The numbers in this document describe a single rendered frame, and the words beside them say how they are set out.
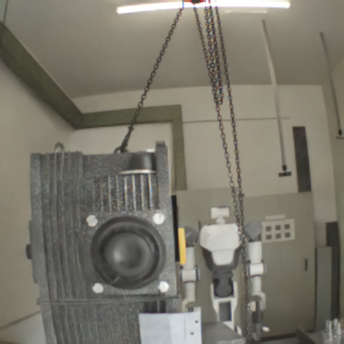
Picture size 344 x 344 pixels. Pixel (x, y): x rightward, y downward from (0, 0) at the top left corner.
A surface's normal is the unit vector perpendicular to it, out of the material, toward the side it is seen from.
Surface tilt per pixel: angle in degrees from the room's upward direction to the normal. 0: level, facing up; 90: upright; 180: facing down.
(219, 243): 90
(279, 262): 90
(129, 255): 90
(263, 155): 90
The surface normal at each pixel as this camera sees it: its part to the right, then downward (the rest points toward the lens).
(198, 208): -0.04, -0.13
